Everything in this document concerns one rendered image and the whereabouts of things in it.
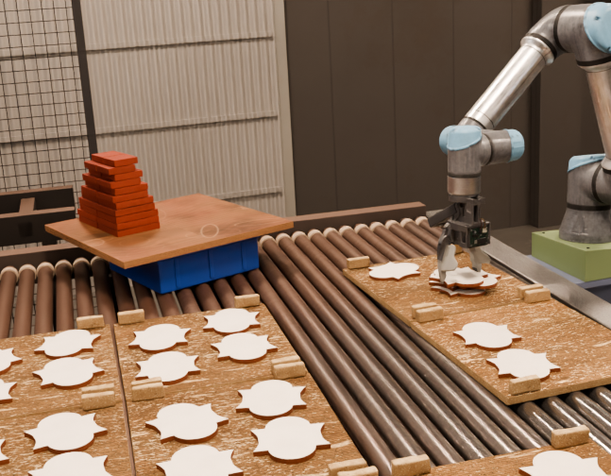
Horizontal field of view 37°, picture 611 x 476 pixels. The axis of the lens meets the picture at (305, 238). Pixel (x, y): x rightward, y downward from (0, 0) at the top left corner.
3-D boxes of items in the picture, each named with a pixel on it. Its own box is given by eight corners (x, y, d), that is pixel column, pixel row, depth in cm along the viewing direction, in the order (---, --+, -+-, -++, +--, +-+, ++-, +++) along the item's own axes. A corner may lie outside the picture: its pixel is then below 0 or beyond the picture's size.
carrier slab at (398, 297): (463, 255, 250) (463, 249, 250) (548, 301, 212) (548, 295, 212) (342, 275, 240) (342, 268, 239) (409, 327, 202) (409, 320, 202)
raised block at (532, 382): (536, 386, 167) (536, 372, 166) (542, 390, 165) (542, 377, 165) (507, 392, 165) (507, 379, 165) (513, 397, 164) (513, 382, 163)
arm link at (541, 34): (541, -4, 236) (426, 136, 226) (572, -6, 227) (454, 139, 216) (562, 30, 242) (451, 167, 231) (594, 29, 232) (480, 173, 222)
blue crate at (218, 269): (203, 246, 272) (200, 212, 270) (263, 268, 248) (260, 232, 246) (107, 269, 255) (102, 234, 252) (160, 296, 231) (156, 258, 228)
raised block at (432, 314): (440, 316, 203) (440, 305, 202) (444, 319, 201) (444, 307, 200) (415, 321, 201) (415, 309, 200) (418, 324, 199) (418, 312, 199)
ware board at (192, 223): (198, 198, 287) (198, 193, 287) (294, 227, 248) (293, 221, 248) (44, 230, 259) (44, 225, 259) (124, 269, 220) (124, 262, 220)
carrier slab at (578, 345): (551, 303, 211) (551, 297, 211) (671, 371, 174) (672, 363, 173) (410, 329, 201) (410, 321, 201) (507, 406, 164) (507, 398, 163)
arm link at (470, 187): (440, 175, 212) (468, 171, 216) (440, 195, 213) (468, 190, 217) (461, 179, 205) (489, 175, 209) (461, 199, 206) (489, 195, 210)
